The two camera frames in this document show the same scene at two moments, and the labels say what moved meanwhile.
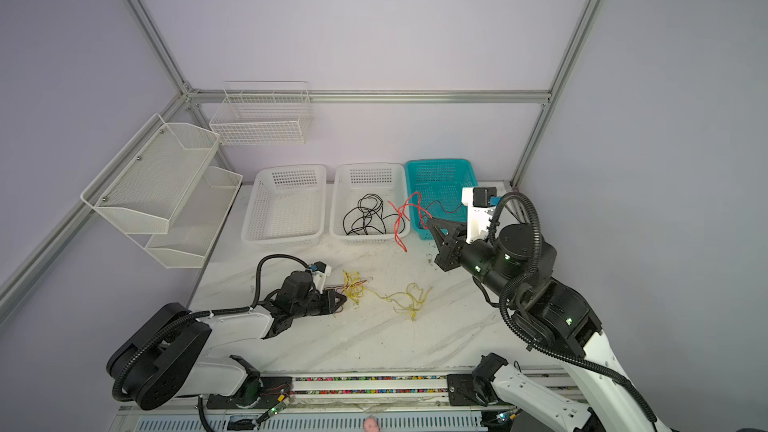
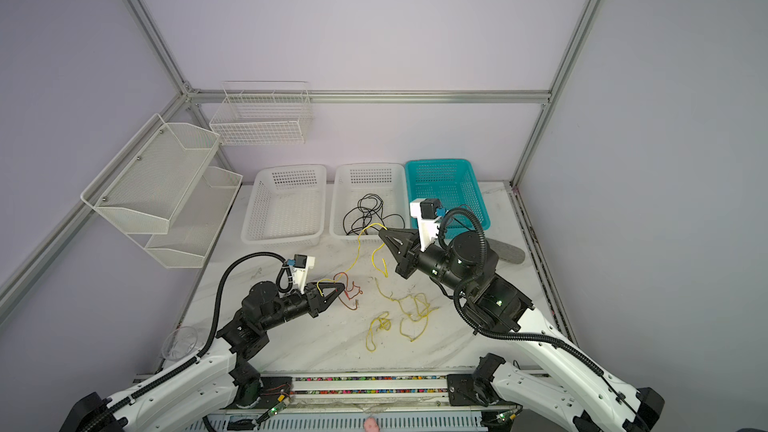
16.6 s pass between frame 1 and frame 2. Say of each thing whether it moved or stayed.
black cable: stayed
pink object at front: stayed
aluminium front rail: stayed
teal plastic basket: stayed
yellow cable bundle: moved
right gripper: moved
